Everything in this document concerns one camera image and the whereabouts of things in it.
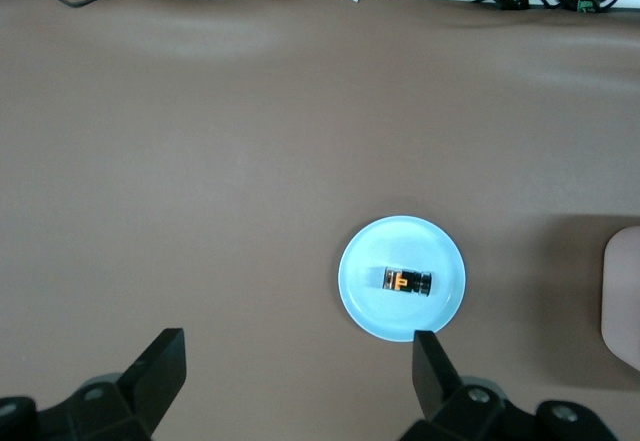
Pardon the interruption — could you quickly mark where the brown table mat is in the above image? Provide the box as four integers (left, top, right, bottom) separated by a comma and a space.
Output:
0, 0, 640, 441

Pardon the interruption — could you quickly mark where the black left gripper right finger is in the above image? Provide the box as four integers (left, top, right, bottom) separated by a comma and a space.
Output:
403, 329, 621, 441

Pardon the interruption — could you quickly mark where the white lidded storage box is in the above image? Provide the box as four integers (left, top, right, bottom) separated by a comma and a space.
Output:
599, 225, 640, 368

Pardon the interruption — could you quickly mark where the black and orange switch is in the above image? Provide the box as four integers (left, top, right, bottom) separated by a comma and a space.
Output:
381, 265, 434, 297

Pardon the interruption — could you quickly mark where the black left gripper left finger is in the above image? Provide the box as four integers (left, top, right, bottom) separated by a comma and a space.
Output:
0, 328, 187, 441

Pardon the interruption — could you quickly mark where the light blue round plate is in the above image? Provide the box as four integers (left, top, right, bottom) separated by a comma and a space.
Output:
337, 215, 468, 344

